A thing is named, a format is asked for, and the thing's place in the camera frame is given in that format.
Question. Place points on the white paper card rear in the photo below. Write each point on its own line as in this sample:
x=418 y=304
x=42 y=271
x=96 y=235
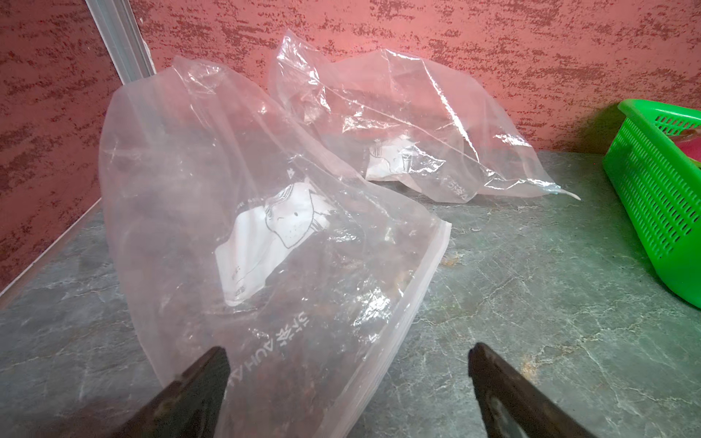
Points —
x=398 y=160

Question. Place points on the white paper card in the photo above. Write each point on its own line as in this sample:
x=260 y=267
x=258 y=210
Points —
x=398 y=160
x=263 y=237

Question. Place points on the clear zip-top bag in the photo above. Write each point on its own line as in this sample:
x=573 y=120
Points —
x=230 y=226
x=351 y=104

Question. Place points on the white paper card front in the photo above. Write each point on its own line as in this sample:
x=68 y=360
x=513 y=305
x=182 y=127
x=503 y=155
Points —
x=263 y=237

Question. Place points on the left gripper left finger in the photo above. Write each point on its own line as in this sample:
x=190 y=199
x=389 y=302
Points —
x=189 y=406

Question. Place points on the left corner aluminium profile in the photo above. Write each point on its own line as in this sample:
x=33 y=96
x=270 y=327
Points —
x=122 y=38

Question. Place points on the green plastic basket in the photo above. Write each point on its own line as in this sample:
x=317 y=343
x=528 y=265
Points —
x=659 y=187

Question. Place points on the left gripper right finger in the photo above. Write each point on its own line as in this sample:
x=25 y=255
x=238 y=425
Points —
x=510 y=405

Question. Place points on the clear zip-top bag front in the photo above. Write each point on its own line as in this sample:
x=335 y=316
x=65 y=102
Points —
x=230 y=226

